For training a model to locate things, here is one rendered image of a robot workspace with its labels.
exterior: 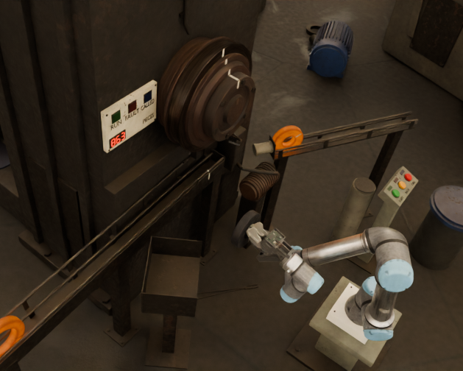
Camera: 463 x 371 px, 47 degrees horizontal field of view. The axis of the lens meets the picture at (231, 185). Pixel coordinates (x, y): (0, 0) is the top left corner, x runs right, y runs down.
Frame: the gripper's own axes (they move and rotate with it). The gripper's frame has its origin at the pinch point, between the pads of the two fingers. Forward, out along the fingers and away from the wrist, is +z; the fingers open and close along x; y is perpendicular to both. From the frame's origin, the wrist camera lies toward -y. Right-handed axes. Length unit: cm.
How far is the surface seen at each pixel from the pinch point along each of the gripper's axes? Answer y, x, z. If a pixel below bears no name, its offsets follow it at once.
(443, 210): -27, -109, -66
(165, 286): -27.3, 29.1, 8.1
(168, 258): -28.5, 18.9, 15.6
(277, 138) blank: -18, -62, 20
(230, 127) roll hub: 8.0, -24.8, 32.1
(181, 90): 27, -6, 49
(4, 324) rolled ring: -17, 82, 35
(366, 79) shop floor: -100, -252, 22
